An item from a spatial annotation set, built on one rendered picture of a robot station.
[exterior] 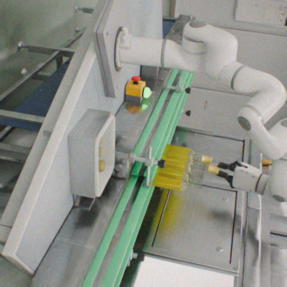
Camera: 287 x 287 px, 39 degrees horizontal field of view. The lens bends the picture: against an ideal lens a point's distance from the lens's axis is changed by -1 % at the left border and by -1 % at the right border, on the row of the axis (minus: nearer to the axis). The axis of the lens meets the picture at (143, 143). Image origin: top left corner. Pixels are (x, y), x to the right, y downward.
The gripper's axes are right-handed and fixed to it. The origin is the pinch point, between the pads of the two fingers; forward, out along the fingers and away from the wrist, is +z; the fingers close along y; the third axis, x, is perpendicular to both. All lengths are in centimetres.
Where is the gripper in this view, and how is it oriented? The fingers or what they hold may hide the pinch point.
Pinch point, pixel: (222, 170)
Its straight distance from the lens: 166.6
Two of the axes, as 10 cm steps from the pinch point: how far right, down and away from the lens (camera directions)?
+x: -5.2, 4.5, -7.3
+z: -8.5, -3.0, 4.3
